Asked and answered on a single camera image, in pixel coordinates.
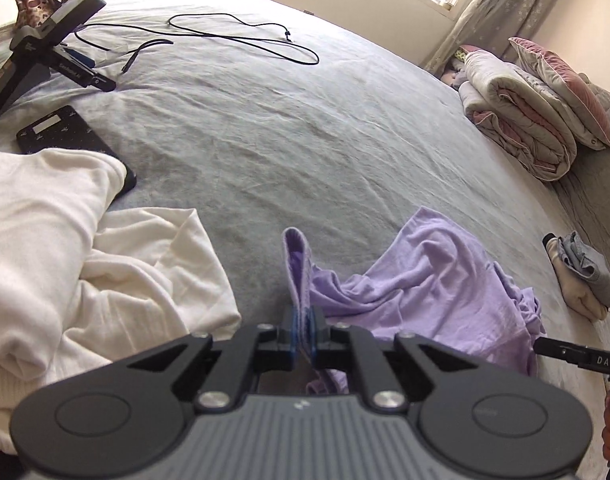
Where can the pink grey pillow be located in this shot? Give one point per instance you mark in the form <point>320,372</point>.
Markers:
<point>565,80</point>

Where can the unused black gripper device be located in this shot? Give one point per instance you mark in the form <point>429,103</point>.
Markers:
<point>30,55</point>

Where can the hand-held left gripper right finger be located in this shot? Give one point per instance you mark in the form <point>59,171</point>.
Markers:
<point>330,340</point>

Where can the folded black cloth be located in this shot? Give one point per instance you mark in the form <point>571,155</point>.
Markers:
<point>548,239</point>

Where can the grey bed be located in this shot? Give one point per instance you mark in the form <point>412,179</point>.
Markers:
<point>285,135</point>

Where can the grey quilted headboard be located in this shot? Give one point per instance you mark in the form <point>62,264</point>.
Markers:
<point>600,200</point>

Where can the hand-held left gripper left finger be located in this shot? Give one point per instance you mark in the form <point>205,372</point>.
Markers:
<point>294,340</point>

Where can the white cloth pile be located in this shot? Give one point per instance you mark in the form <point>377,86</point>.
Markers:
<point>60,235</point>

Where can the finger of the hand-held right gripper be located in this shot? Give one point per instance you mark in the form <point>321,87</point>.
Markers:
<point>555,349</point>

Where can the purple pants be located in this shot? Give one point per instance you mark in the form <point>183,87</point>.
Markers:
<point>425,280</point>

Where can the black flat device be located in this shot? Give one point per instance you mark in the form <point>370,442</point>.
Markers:
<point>70,130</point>

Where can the folded grey sweater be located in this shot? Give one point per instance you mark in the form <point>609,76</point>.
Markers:
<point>595,280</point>

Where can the folded grey pink quilt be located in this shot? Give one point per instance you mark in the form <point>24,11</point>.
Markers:
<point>520,120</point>

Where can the folded beige garment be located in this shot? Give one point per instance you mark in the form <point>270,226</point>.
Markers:
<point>575,295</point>

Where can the small pastel cloth pile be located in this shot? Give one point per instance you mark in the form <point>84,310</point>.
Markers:
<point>455,67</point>

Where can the patterned grey curtain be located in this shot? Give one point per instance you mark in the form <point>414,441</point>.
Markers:
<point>510,5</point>

